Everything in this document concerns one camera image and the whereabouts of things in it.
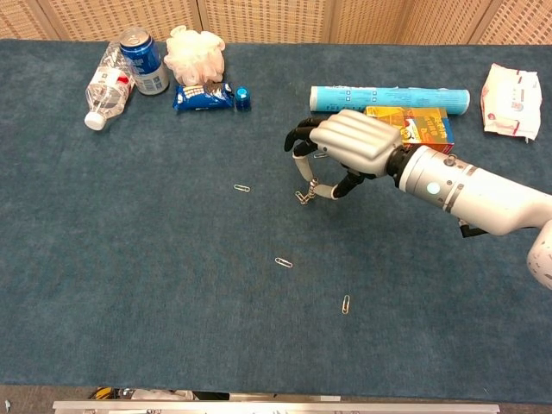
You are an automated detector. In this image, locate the teal felt table cloth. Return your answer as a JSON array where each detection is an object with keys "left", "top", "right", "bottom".
[{"left": 0, "top": 39, "right": 552, "bottom": 397}]

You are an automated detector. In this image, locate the light blue rolled tube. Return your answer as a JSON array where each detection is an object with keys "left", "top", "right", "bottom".
[{"left": 309, "top": 85, "right": 471, "bottom": 116}]

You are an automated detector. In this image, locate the white wet wipes pack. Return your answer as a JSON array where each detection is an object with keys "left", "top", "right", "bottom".
[{"left": 480, "top": 63, "right": 543, "bottom": 143}]

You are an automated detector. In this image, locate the aluminium profile rail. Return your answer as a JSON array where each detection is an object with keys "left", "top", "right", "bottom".
[{"left": 52, "top": 400, "right": 501, "bottom": 414}]

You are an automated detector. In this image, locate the blue cookie packet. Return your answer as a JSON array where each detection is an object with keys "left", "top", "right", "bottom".
[{"left": 172, "top": 81, "right": 236, "bottom": 112}]

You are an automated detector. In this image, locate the clear plastic water bottle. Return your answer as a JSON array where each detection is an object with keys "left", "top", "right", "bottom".
[{"left": 84, "top": 41, "right": 136, "bottom": 131}]

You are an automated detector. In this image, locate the small blue bottle cap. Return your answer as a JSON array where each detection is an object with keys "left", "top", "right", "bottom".
[{"left": 234, "top": 86, "right": 252, "bottom": 113}]

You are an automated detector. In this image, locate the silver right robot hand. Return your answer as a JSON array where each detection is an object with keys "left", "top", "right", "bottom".
[{"left": 284, "top": 109, "right": 406, "bottom": 202}]

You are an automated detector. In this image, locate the blue soda can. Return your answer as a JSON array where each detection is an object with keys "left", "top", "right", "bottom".
[{"left": 119, "top": 26, "right": 170, "bottom": 96}]

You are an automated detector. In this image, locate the orange yellow carton box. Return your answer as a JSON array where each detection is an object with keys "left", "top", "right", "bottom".
[{"left": 364, "top": 105, "right": 455, "bottom": 153}]

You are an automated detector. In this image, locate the woven wicker folding screen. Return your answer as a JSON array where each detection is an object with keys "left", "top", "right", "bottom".
[{"left": 0, "top": 0, "right": 552, "bottom": 46}]

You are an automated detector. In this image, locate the white mesh bath sponge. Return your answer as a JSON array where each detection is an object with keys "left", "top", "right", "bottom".
[{"left": 163, "top": 25, "right": 226, "bottom": 86}]

